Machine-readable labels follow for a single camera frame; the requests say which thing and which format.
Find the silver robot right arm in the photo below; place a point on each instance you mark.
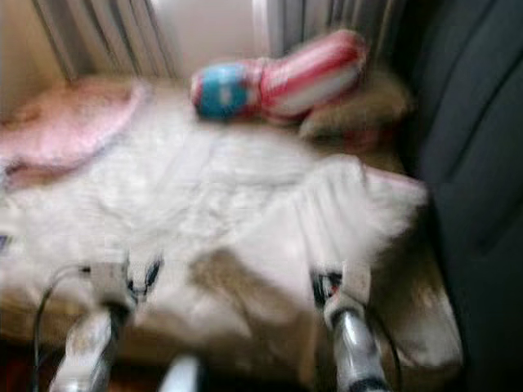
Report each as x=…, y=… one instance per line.
x=355, y=351

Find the red white blue star bolster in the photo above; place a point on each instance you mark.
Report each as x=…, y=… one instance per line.
x=286, y=77

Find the grey pleated curtain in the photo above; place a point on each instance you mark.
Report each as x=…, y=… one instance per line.
x=335, y=16
x=98, y=37

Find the pink cartoon animal blanket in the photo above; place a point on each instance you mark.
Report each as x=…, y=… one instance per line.
x=65, y=126

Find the grey robot left leg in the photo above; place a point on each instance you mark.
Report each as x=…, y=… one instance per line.
x=180, y=376

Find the olive floral pillow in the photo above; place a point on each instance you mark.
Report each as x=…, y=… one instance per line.
x=359, y=110

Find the olive floral quilt white lining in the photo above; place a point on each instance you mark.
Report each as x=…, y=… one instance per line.
x=196, y=204

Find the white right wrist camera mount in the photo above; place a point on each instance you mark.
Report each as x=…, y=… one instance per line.
x=355, y=282

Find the black padded chair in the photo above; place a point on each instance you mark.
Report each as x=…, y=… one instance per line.
x=474, y=163

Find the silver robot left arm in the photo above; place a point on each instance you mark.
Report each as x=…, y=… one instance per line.
x=86, y=351

